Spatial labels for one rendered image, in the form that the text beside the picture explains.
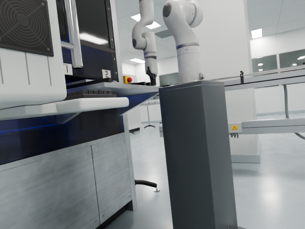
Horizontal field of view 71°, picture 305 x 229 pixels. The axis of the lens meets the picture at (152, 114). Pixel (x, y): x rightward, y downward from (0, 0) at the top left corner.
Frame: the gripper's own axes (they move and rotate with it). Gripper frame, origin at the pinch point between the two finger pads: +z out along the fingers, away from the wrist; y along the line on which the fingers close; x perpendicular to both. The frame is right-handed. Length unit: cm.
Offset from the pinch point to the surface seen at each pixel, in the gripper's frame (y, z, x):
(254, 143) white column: -144, 69, 48
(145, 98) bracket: 0.3, 9.7, -7.1
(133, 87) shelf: 38.1, 5.7, 8.5
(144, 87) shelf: 27.7, 5.6, 8.5
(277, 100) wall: -796, 36, 106
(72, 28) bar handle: 85, -4, 23
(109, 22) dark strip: -3, -48, -31
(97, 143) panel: 23, 34, -32
